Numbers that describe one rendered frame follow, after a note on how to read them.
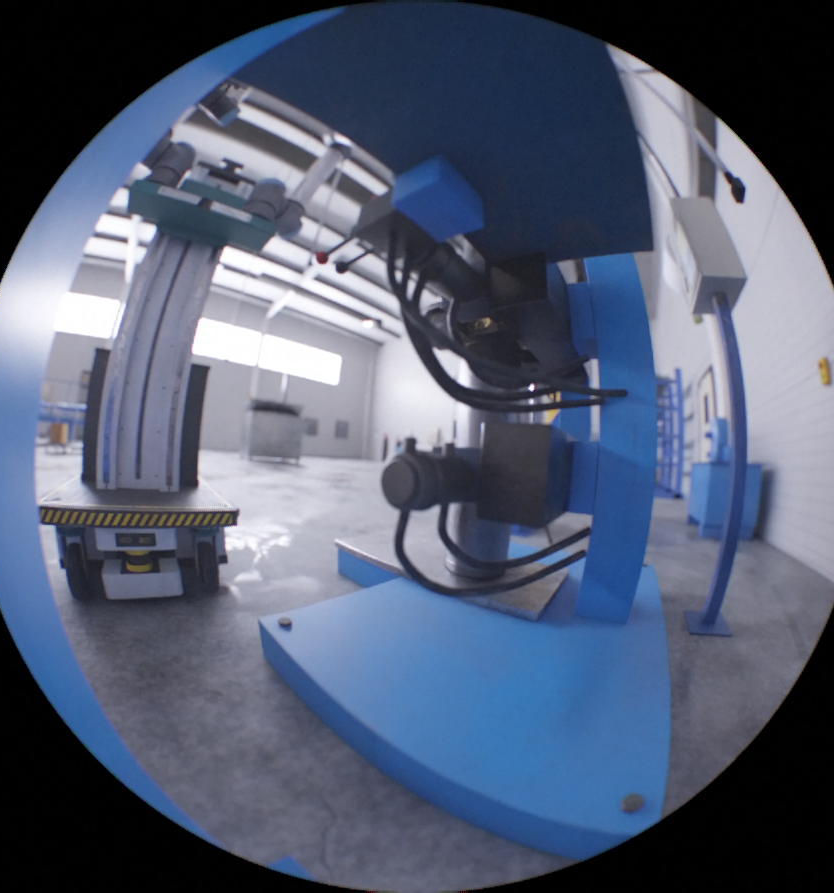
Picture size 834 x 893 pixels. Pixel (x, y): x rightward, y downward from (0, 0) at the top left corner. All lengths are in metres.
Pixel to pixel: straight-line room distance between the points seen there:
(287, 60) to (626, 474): 1.02
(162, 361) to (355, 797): 1.35
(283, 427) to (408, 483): 8.30
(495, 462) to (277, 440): 8.24
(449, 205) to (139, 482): 1.26
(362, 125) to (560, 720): 0.97
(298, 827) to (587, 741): 0.44
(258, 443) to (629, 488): 8.30
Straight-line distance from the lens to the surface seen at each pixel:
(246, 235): 1.37
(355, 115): 0.55
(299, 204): 1.60
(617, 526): 0.82
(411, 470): 0.49
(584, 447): 0.82
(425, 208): 0.55
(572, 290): 0.97
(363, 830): 0.56
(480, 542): 0.95
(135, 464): 1.27
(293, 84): 0.55
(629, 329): 0.89
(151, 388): 1.28
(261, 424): 8.55
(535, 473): 0.58
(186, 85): 0.16
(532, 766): 0.50
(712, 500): 2.85
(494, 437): 0.61
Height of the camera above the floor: 0.53
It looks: 2 degrees up
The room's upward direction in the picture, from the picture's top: 4 degrees clockwise
